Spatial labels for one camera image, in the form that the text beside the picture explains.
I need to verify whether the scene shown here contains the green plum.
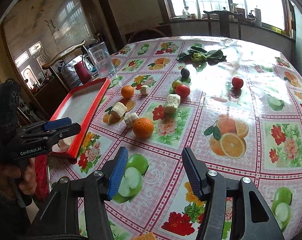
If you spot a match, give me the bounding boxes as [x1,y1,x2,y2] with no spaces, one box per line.
[172,80,182,90]

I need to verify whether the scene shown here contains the clear glass mug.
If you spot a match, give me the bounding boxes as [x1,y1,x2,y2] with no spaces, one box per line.
[82,42,116,77]

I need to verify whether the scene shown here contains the large corn piece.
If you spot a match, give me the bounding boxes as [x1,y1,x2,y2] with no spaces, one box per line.
[164,94,181,114]

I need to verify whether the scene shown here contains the large red tomato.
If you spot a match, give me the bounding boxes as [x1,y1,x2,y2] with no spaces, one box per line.
[175,84,191,99]

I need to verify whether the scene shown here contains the kettle on windowsill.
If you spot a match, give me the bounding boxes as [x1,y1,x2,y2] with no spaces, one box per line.
[246,10,255,24]

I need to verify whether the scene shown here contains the dark wooden chair far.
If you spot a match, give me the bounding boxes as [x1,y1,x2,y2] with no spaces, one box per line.
[203,10,244,40]

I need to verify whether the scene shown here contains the round dark chair back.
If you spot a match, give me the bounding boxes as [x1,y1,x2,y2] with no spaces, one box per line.
[128,28,167,43]

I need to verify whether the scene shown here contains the white paper roll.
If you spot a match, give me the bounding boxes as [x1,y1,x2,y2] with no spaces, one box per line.
[254,8,261,27]

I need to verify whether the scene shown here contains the dark plum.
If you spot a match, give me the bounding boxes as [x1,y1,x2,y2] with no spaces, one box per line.
[181,68,190,78]

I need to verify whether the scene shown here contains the orange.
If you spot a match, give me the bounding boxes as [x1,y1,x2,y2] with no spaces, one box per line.
[133,118,154,139]
[121,85,135,99]

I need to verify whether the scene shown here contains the magenta thermos bottle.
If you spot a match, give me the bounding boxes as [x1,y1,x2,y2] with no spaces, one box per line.
[74,61,92,85]

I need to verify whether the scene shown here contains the person's left hand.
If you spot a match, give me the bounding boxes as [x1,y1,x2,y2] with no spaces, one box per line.
[0,158,37,200]

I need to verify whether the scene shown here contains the small red tomato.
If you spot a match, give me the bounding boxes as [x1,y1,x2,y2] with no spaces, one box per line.
[232,76,244,90]

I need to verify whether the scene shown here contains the floral plastic tablecloth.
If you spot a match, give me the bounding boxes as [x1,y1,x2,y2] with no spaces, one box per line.
[49,36,302,239]

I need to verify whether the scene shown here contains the wooden chair left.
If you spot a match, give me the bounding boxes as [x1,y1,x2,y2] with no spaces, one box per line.
[41,40,86,91]

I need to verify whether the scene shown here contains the green leafy vegetable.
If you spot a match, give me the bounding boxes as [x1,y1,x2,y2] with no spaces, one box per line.
[176,46,226,64]

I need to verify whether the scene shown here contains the small corn piece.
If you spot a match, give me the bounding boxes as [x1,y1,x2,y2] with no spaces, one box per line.
[140,85,149,95]

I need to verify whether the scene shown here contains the spray bottle on windowsill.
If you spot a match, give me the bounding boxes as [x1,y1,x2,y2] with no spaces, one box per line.
[229,3,238,21]

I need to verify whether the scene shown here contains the red white tray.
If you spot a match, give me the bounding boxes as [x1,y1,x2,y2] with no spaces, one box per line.
[50,77,110,159]

